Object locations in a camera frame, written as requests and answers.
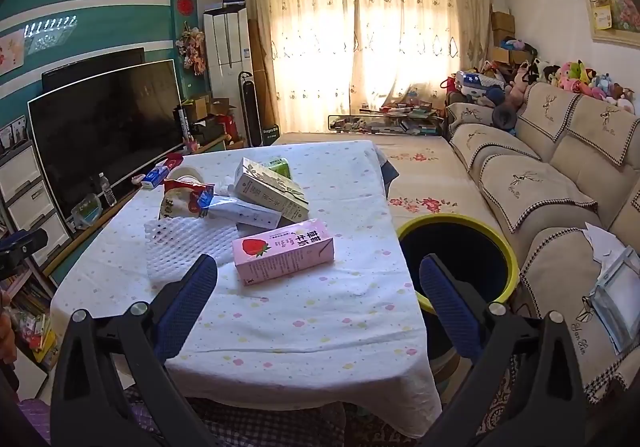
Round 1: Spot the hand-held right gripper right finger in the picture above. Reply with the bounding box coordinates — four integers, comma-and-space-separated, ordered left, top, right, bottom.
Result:
419, 253, 588, 447

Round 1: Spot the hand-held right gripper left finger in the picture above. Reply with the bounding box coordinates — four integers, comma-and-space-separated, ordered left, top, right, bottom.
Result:
50, 253, 221, 447

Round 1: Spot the white cloth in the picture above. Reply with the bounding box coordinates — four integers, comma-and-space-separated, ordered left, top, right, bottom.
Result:
144, 216, 241, 284

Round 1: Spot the yellow rimmed black trash bin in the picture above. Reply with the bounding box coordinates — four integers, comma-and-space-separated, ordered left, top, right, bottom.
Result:
396, 213, 521, 373

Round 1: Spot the pink strawberry milk carton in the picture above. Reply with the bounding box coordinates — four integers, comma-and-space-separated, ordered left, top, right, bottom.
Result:
231, 218, 335, 287

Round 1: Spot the white drawer cabinet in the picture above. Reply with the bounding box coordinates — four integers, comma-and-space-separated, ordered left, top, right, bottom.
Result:
0, 139, 71, 253

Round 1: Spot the clear plastic box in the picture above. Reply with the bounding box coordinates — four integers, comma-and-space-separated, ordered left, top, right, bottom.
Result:
72, 194, 103, 228

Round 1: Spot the pile of books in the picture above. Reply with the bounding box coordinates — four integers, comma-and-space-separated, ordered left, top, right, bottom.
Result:
0, 272, 61, 368

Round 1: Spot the clear water bottle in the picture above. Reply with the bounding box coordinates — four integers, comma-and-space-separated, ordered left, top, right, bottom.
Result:
98, 172, 118, 208

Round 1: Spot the red white snack wrapper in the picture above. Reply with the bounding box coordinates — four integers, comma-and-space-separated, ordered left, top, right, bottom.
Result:
159, 178, 216, 222

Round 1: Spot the white toothpaste box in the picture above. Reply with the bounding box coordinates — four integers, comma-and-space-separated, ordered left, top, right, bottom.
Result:
202, 194, 283, 229

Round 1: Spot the blue white small carton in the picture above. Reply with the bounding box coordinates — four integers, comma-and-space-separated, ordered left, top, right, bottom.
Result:
140, 164, 176, 190

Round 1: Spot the beige floral bed sheet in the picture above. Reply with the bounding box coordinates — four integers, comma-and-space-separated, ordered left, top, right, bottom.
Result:
275, 132, 501, 238

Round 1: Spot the large black television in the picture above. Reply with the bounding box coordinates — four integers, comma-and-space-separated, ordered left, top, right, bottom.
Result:
27, 59, 186, 222

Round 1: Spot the white paper sheet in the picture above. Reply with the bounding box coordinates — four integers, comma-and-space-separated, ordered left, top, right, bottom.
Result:
582, 222, 626, 273

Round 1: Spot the green white plastic bottle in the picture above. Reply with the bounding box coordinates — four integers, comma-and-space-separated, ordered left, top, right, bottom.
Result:
262, 156, 292, 180

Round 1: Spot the silver plastic bag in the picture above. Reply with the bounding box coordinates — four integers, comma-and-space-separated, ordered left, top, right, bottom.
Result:
589, 247, 640, 353

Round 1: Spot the beige sofa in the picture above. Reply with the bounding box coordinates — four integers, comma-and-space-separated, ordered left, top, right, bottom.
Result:
445, 82, 640, 403

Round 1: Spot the black tower fan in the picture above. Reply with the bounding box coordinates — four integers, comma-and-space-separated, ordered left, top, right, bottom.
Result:
238, 71, 264, 148

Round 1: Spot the small black television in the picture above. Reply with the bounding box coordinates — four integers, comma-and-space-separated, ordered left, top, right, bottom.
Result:
41, 47, 147, 92

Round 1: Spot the cluttered glass coffee table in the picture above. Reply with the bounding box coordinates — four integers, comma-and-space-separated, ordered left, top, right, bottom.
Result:
327, 109, 446, 135

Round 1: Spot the open cardboard box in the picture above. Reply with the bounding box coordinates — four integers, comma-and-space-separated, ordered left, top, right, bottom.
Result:
207, 97, 237, 120

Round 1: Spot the white blue printed bag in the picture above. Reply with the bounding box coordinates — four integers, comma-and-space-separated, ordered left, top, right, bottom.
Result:
457, 69, 493, 98

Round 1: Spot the white standing air conditioner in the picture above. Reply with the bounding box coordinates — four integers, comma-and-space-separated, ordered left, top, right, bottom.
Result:
202, 7, 251, 142

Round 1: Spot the artificial flower bunch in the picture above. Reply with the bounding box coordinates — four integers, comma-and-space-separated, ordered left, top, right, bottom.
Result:
177, 24, 208, 75

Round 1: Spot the pile of plush toys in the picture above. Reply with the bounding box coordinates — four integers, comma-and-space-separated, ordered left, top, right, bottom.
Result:
505, 59, 638, 115

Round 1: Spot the cream embroidered curtain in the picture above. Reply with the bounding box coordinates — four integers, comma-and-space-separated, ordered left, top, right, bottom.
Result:
240, 0, 358, 132
352, 0, 493, 128

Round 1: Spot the pink floral wall picture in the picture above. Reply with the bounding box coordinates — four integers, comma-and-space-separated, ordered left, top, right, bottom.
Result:
0, 29, 26, 75

